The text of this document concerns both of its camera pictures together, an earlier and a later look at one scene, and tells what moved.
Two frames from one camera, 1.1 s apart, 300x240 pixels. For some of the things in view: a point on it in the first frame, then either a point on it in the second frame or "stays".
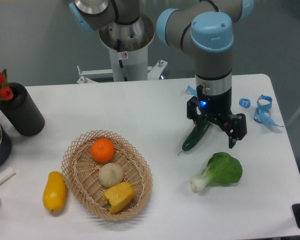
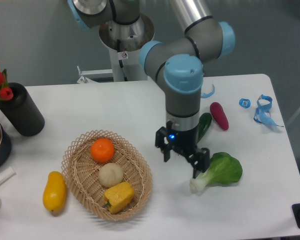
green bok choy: [222, 168] stays
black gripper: [218, 108] -> [185, 143]
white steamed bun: [110, 174] stays
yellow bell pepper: [116, 198] stays
